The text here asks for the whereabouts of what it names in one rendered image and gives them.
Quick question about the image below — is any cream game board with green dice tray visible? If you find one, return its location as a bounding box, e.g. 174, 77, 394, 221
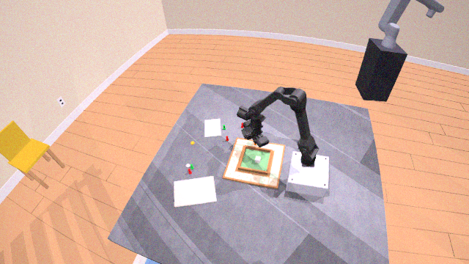
224, 139, 284, 186

